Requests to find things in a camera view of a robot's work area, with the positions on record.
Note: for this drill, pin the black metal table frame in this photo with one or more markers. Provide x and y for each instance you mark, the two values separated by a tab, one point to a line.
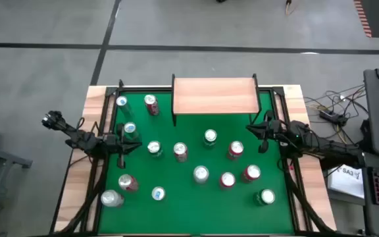
137	89

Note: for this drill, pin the black power strip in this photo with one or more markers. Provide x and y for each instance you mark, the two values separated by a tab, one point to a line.
332	116

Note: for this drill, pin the red Coca-Cola can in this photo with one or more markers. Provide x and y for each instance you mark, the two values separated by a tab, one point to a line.
151	105
180	149
126	181

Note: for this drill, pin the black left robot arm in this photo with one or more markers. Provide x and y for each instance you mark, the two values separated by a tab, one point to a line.
77	136

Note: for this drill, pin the green Sprite can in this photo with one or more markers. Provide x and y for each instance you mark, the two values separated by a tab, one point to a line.
266	196
210	135
154	147

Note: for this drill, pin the white paper sign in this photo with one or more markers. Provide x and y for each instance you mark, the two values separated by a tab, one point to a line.
345	182

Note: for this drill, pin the silver soda can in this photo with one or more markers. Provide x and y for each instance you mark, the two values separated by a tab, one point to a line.
110	197

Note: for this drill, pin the blue slim energy drink can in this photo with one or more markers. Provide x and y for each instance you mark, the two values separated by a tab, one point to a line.
130	127
122	101

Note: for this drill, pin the red Fanta strawberry can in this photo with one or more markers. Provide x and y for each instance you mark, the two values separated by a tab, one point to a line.
236	148
252	172
227	179

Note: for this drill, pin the green table mat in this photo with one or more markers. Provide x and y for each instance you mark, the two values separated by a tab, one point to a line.
183	214

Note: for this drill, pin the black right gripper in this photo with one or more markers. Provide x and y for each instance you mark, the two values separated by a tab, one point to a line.
276	130

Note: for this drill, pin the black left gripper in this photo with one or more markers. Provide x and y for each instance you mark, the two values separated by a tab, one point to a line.
114	145

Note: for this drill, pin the wooden shelf black metal frame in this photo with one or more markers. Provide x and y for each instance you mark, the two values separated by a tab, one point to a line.
214	95

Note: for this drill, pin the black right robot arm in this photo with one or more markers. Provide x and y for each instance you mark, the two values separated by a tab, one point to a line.
324	148

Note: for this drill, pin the white pink soda can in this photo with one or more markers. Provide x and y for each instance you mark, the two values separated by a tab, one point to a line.
201	173

